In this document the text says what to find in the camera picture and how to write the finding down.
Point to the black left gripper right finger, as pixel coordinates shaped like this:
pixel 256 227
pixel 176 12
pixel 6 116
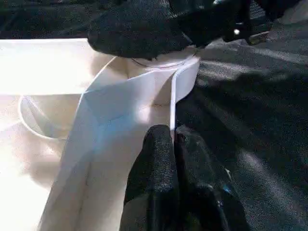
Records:
pixel 202 192

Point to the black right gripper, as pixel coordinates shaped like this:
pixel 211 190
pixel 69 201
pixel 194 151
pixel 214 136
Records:
pixel 216 21

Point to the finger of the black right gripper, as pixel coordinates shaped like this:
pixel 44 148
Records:
pixel 137 36

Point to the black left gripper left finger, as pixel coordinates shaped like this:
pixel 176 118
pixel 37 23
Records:
pixel 154 180

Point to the white plastic table leg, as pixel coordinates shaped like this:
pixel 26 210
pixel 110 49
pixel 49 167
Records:
pixel 175 57

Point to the white plastic table top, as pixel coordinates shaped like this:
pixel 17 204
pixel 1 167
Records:
pixel 48 67

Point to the black glossy mat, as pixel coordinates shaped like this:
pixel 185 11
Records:
pixel 240 120

